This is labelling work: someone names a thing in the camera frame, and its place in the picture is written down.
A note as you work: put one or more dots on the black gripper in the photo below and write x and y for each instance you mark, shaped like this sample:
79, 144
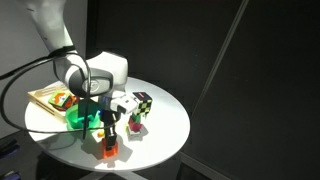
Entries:
109, 118

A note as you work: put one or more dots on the orange cube block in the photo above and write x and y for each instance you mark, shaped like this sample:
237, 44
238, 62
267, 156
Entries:
109, 153

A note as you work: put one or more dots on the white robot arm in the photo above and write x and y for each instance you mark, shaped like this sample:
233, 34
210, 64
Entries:
99, 82

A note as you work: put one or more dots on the stacked colourful cube tower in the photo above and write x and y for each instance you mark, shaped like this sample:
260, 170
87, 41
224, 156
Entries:
134, 124

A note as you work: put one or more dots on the green plastic bowl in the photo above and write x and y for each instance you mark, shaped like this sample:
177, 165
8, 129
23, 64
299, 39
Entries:
76, 121

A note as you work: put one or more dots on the wooden tray box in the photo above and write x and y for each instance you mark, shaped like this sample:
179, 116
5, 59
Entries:
40, 98

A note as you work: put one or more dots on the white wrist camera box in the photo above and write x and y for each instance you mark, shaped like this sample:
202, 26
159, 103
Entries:
125, 104

